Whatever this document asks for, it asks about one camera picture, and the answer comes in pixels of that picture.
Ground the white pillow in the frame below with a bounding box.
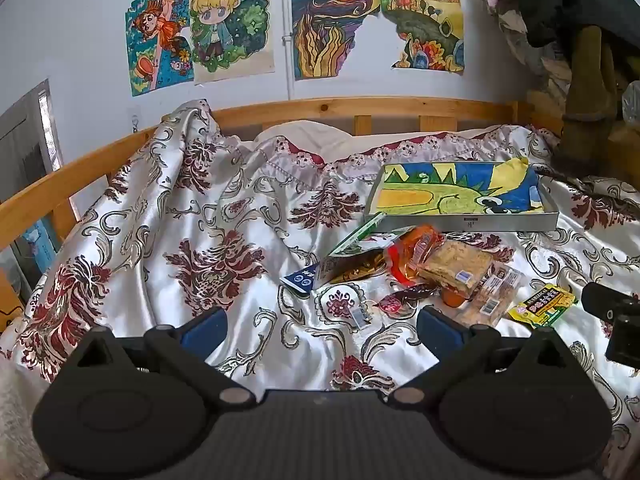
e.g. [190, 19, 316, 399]
[255, 121, 481, 167]

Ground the small red round packet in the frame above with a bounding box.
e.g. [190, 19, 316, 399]
[377, 294, 407, 315]

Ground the grey window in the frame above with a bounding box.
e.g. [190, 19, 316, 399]
[0, 79, 64, 202]

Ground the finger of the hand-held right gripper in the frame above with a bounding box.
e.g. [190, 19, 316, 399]
[581, 282, 640, 322]

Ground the swirly night sky drawing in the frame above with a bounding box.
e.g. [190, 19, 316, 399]
[290, 0, 382, 81]

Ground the orange red bread bag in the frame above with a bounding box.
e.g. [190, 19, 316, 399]
[385, 225, 447, 282]

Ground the small blue packet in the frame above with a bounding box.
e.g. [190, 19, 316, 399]
[279, 265, 321, 295]

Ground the orange tangerine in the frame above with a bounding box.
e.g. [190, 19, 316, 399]
[440, 287, 472, 309]

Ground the clear biscuit pack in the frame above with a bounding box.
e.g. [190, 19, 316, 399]
[457, 265, 524, 329]

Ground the yellow green snack box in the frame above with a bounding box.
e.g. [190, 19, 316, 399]
[507, 284, 579, 329]

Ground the green white snack packet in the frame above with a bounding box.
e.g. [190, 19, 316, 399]
[327, 212, 402, 262]

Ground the gold brown snack packet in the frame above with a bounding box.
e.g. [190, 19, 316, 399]
[312, 249, 396, 291]

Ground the bread packet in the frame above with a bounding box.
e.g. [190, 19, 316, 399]
[417, 240, 496, 297]

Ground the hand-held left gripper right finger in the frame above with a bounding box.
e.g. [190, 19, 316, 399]
[388, 305, 582, 407]

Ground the blond child drawing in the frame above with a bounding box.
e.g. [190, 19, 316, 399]
[189, 0, 277, 85]

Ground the clear plastic bag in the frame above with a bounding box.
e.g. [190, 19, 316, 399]
[621, 80, 640, 124]

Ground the olive brown garment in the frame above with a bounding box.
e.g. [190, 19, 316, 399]
[550, 25, 622, 177]

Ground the white wall pipe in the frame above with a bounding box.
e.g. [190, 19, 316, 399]
[281, 0, 294, 102]

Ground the small white sachet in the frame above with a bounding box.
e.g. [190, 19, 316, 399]
[347, 305, 374, 331]

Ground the patterned beige quilt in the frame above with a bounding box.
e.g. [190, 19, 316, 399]
[495, 9, 574, 97]

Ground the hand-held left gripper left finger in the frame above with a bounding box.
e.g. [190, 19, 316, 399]
[64, 307, 257, 408]

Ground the dark red candy packet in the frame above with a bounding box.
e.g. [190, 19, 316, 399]
[392, 282, 439, 302]

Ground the running orange-haired girl drawing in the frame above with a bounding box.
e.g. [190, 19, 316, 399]
[125, 0, 195, 97]

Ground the wooden bed frame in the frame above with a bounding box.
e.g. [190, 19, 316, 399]
[0, 97, 563, 331]

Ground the dinosaur drawing paper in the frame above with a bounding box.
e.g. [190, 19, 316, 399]
[375, 157, 546, 217]

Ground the farm landscape drawing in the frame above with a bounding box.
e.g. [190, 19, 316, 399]
[377, 0, 466, 75]

